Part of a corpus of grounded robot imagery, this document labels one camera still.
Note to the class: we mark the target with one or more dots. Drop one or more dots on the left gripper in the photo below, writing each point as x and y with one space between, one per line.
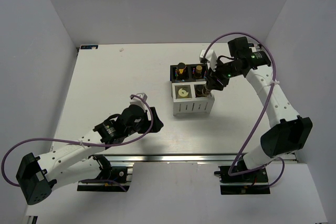
157 124

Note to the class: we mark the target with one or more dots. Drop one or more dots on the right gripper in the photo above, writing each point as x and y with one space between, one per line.
212 76

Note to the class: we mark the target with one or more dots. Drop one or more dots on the spice jar black lid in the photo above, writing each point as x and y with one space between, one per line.
201 91

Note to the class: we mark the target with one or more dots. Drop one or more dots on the brown bottle gold cap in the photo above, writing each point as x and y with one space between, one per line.
198 72

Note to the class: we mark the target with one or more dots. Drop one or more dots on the tall dark sauce bottle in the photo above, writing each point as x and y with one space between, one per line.
181 71

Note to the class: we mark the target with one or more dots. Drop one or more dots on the white squeeze bottle yellow cap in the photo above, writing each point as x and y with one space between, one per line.
182 93

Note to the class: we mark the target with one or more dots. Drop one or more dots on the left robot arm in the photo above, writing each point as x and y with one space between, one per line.
39 176

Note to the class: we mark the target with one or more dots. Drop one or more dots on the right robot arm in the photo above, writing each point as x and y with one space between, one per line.
288 129

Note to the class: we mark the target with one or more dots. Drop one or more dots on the black metal organizer rack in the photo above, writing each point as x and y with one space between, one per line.
189 73

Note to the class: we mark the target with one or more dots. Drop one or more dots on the white metal organizer rack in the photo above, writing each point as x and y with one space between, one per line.
192 104

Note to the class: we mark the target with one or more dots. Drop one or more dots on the XDOF logo sticker left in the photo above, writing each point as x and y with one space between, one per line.
89 47

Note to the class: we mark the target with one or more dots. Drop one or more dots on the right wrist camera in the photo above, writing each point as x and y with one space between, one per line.
209 57

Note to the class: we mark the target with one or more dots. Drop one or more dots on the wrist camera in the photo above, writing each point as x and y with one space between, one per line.
139 100
209 57

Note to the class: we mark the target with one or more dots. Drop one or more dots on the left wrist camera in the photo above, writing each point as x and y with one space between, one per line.
139 100

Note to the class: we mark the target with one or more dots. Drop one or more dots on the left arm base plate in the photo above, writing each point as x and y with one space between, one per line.
115 180

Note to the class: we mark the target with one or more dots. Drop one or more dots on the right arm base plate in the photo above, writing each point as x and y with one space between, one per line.
254 183

